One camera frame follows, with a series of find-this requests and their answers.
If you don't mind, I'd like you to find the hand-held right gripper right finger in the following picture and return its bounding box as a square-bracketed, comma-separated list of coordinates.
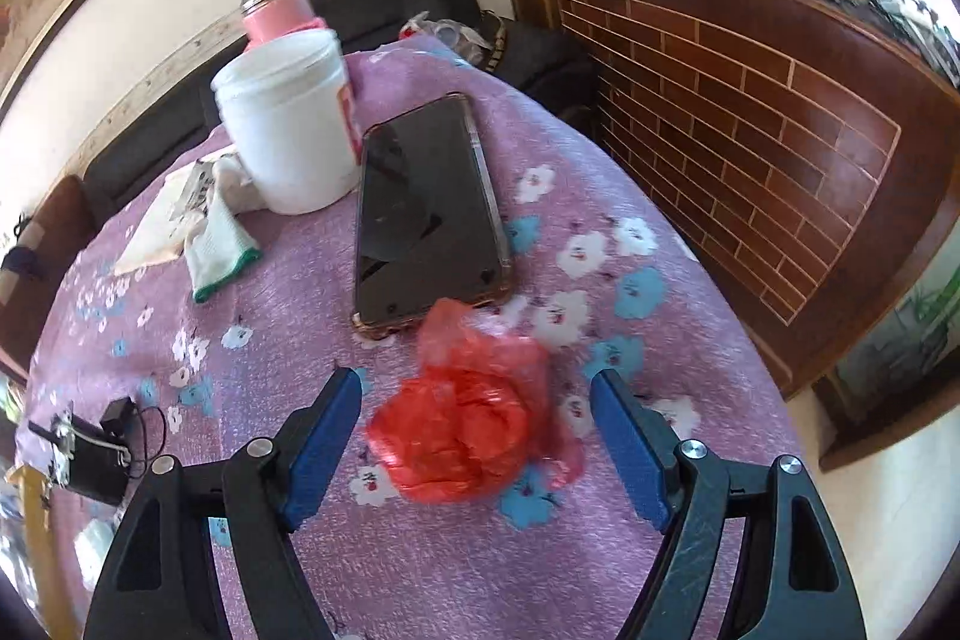
[589, 368, 867, 640]

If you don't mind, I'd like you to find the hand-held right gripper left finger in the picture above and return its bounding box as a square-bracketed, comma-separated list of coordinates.
[81, 366, 365, 640]

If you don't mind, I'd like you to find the red plastic bag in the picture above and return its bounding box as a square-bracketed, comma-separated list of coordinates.
[366, 299, 586, 504]

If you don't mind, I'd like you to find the yellow box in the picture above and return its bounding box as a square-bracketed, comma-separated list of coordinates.
[4, 464, 80, 640]

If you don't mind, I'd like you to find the purple floral tablecloth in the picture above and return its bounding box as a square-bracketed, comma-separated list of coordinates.
[15, 44, 800, 640]

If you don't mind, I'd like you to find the black motor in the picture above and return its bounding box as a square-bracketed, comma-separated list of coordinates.
[28, 396, 136, 506]

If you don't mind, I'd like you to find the white work glove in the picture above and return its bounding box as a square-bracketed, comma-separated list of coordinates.
[184, 156, 263, 304]

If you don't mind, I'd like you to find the white tissue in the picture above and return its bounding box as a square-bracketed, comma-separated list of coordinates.
[75, 516, 121, 581]

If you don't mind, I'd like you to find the black smartphone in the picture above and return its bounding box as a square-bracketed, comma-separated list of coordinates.
[351, 91, 515, 341]

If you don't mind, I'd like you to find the paper notepad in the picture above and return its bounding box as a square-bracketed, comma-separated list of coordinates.
[112, 160, 226, 275]

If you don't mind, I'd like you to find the white remote control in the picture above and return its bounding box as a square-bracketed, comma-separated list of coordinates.
[176, 160, 218, 214]

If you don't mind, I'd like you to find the white plastic jar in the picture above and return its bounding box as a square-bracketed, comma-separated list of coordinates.
[211, 29, 365, 215]

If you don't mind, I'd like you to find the green plant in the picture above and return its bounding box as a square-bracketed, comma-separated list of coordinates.
[892, 269, 960, 371]

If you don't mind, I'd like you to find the wooden brick pattern partition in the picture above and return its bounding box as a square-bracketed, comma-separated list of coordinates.
[476, 0, 960, 401]

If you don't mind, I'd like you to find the black sofa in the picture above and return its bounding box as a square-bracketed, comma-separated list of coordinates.
[79, 0, 488, 214]

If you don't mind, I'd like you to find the brown upholstered armchair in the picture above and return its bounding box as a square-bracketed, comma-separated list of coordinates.
[0, 175, 95, 378]

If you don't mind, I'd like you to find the purple cloth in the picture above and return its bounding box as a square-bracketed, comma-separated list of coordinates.
[0, 242, 42, 281]

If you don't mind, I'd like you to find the black bag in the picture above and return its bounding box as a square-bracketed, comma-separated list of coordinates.
[480, 14, 601, 101]

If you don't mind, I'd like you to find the clear plastic bag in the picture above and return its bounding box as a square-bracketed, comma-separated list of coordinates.
[397, 10, 488, 67]

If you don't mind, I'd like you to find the pink thermos bottle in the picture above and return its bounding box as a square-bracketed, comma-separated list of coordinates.
[234, 0, 327, 49]

